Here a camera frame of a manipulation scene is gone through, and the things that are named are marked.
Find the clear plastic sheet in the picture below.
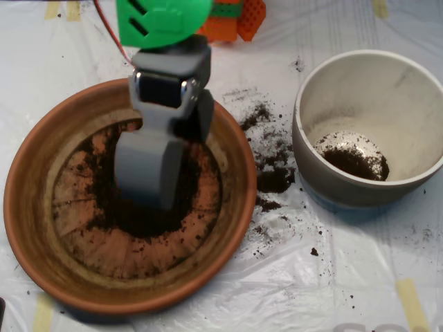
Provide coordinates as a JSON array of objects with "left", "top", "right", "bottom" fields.
[{"left": 0, "top": 0, "right": 443, "bottom": 332}]

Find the small dark soil pile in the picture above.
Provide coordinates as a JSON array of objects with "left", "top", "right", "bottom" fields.
[{"left": 313, "top": 133, "right": 391, "bottom": 181}]

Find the terracotta clay dish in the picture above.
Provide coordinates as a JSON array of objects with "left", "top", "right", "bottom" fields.
[{"left": 3, "top": 77, "right": 258, "bottom": 315}]

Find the beige masking tape strip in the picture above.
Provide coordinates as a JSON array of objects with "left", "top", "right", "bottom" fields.
[
  {"left": 31, "top": 293, "right": 55, "bottom": 332},
  {"left": 372, "top": 0, "right": 389, "bottom": 19},
  {"left": 44, "top": 1, "right": 62, "bottom": 20},
  {"left": 66, "top": 1, "right": 82, "bottom": 22},
  {"left": 396, "top": 279, "right": 432, "bottom": 332}
]

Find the white ceramic pot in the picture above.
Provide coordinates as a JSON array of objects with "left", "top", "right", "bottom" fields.
[{"left": 292, "top": 49, "right": 443, "bottom": 211}]

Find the large dark soil pile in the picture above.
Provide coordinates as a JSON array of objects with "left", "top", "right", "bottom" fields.
[{"left": 82, "top": 133, "right": 215, "bottom": 240}]

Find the scattered spilled dark soil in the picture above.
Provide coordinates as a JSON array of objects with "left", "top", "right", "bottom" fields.
[{"left": 240, "top": 102, "right": 298, "bottom": 214}]

